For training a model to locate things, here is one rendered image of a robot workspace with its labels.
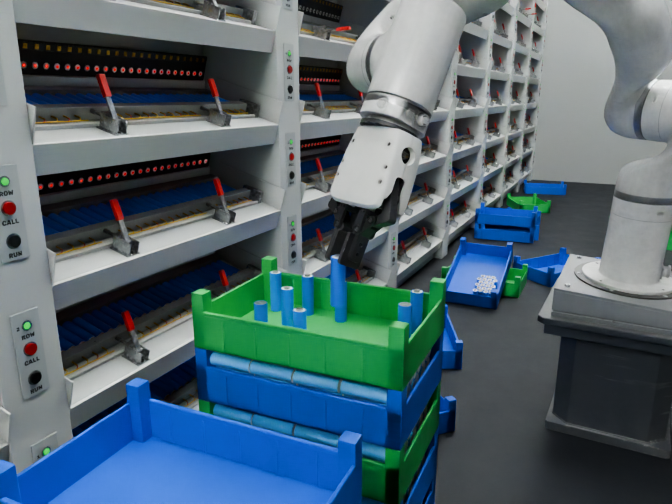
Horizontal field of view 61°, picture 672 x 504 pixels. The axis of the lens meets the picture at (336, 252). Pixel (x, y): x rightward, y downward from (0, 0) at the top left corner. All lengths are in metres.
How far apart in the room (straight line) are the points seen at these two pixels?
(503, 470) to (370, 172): 0.79
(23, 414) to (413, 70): 0.68
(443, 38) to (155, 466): 0.60
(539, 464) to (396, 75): 0.90
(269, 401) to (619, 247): 0.85
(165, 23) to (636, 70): 0.82
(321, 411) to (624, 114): 0.87
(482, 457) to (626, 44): 0.84
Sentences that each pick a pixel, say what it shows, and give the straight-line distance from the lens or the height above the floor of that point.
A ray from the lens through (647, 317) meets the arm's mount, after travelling 1.29.
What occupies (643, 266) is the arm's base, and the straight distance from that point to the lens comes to 1.35.
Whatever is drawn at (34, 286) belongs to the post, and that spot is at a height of 0.49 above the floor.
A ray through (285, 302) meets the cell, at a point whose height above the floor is 0.45.
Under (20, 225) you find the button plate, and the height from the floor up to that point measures 0.57.
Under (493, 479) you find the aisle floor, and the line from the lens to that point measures 1.26.
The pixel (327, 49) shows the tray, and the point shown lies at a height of 0.85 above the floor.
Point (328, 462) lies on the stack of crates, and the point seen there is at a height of 0.36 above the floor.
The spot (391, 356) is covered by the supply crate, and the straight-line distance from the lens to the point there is 0.68.
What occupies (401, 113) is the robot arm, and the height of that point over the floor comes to 0.71.
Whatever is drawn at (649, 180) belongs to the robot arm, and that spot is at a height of 0.57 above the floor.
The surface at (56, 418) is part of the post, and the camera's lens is 0.95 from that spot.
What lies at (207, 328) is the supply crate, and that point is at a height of 0.43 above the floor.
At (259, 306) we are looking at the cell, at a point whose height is 0.47.
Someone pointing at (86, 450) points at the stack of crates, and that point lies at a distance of 0.73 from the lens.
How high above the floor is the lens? 0.73
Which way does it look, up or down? 15 degrees down
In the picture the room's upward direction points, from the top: straight up
